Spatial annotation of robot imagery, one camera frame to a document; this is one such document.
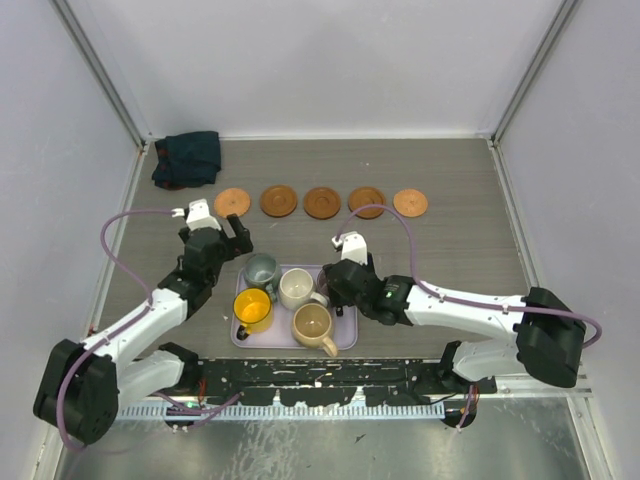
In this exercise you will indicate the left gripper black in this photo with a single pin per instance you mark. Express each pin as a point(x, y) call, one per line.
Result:
point(241, 243)

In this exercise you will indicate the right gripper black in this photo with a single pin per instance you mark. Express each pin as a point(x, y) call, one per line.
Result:
point(336, 299)

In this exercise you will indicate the woven rattan coaster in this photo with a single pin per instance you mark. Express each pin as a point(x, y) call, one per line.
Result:
point(232, 201)
point(410, 203)

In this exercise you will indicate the brown wooden coaster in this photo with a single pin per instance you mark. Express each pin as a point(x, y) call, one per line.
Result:
point(278, 201)
point(322, 203)
point(367, 195)

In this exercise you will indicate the purple transparent mug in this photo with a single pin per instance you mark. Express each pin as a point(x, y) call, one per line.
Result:
point(322, 285)

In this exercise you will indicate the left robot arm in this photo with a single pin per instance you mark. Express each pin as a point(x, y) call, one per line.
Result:
point(86, 384)

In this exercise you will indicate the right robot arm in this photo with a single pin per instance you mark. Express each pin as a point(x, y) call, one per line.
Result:
point(533, 334)

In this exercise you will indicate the grey-green ceramic mug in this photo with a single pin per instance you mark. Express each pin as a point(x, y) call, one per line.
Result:
point(264, 272)

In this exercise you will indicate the yellow transparent mug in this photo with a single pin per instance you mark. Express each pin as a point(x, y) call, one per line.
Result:
point(254, 311)

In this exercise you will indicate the white ceramic mug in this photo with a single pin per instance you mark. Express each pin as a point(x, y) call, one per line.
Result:
point(297, 288)

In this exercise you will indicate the beige ceramic mug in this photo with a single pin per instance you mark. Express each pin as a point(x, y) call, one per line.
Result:
point(313, 328)

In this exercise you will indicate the dark blue folded cloth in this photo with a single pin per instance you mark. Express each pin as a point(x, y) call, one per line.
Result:
point(189, 160)

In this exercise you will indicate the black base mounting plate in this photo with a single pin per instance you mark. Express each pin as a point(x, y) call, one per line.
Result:
point(317, 382)

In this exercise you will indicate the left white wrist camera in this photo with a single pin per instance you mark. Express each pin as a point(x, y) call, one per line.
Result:
point(197, 216)

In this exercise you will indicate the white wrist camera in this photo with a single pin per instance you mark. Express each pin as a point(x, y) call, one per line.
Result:
point(351, 246)
point(197, 216)

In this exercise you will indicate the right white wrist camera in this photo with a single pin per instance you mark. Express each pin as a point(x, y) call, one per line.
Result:
point(351, 246)

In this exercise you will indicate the slotted cable duct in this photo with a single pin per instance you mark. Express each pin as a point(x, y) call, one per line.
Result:
point(161, 410)

